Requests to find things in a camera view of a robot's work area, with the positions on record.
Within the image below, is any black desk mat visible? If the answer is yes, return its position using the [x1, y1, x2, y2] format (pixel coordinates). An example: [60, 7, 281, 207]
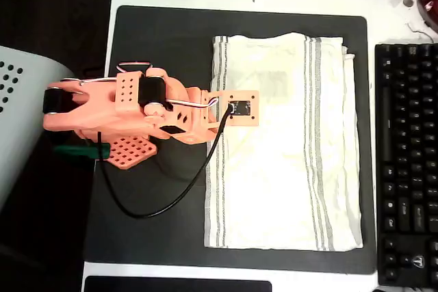
[83, 5, 377, 275]

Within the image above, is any grey perforated chair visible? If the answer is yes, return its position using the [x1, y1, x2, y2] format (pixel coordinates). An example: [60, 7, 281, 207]
[0, 45, 76, 211]

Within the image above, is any green clamp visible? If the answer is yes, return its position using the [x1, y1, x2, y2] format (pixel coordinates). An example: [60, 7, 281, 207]
[53, 144, 111, 161]

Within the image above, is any white striped towel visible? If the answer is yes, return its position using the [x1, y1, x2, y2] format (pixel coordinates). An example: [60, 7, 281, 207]
[204, 33, 364, 252]

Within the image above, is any orange camera mount plate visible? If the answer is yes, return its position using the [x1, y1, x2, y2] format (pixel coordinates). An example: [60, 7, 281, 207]
[218, 90, 260, 127]

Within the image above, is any black flat tablet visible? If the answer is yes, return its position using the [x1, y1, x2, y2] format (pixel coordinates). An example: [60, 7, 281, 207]
[83, 275, 273, 292]

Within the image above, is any black keyboard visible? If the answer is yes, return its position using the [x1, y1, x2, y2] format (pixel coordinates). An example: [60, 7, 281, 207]
[374, 42, 438, 288]

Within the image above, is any orange perforated base plate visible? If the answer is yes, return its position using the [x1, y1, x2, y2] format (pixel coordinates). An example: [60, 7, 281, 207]
[102, 134, 158, 171]

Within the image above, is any black camera cable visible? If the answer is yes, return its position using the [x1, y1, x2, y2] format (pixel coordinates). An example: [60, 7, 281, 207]
[96, 103, 235, 220]

